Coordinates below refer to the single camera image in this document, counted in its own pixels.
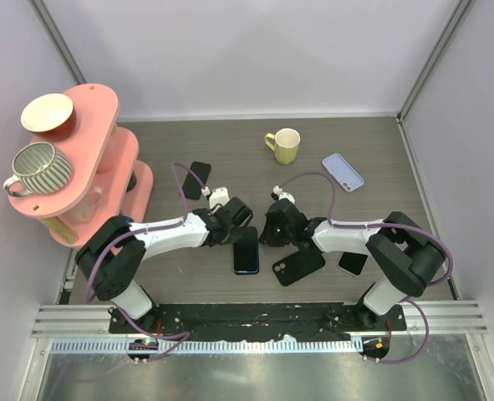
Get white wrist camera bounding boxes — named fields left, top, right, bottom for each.
left=271, top=185, right=295, bottom=204
left=201, top=186, right=230, bottom=210

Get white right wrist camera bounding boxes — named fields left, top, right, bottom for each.
left=271, top=185, right=295, bottom=204

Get yellow faceted mug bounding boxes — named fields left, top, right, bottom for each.
left=264, top=128, right=301, bottom=165

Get lilac phone case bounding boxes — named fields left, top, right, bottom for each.
left=322, top=153, right=364, bottom=193

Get clear glass cup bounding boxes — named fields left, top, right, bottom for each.
left=65, top=186, right=103, bottom=225

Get striped grey mug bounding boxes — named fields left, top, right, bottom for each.
left=3, top=142, right=73, bottom=197

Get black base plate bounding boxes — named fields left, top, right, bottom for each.
left=109, top=301, right=407, bottom=342

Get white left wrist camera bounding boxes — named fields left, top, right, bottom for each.
left=201, top=186, right=230, bottom=210

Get blue-edged smartphone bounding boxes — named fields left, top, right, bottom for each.
left=233, top=226, right=259, bottom=275

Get black phone case two holes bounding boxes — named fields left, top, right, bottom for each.
left=272, top=251, right=326, bottom=287

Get red bowl white inside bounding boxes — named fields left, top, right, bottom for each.
left=20, top=93, right=77, bottom=142

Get silver-edged smartphone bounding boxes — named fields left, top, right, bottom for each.
left=338, top=252, right=368, bottom=277

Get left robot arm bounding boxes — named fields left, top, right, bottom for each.
left=75, top=197, right=252, bottom=333

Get pink tiered shelf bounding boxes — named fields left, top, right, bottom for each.
left=8, top=84, right=154, bottom=248

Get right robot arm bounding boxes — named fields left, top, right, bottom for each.
left=259, top=199, right=454, bottom=330

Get black smartphone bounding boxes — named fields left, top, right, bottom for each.
left=182, top=161, right=211, bottom=201

